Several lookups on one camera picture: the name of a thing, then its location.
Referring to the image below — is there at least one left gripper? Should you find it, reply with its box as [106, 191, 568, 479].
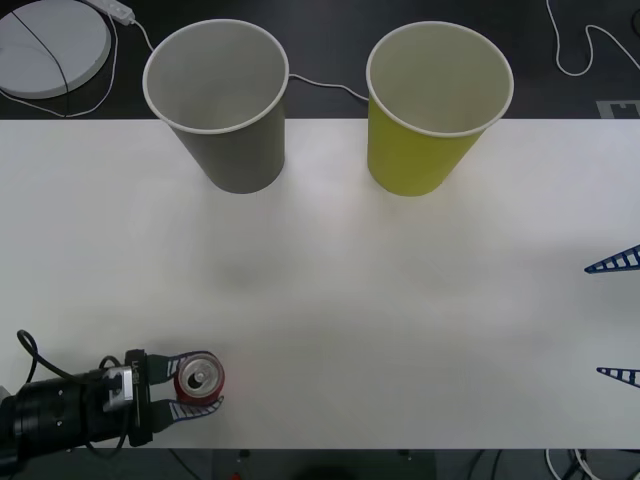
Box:
[82, 349, 226, 448]

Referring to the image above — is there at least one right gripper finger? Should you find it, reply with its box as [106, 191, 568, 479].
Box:
[595, 366, 640, 389]
[583, 243, 640, 275]

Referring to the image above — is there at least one red drink can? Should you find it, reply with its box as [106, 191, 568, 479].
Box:
[173, 352, 227, 408]

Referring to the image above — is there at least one yellow-green waste bin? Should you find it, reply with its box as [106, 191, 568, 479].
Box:
[365, 19, 515, 197]

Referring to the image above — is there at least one grey waste bin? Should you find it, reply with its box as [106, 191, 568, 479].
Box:
[142, 18, 291, 195]

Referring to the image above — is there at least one white round disc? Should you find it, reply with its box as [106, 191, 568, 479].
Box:
[0, 0, 114, 100]

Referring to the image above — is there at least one white power strip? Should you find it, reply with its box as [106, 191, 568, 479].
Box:
[82, 0, 136, 27]

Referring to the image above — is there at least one white cable under table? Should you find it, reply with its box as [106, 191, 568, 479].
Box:
[543, 448, 604, 480]

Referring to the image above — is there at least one white wavy cable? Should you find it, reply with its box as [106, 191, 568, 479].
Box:
[544, 0, 640, 78]

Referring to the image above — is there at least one black cable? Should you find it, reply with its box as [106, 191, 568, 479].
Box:
[10, 8, 71, 119]

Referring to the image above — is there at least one white power strip cable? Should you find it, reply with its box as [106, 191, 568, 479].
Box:
[128, 18, 372, 102]

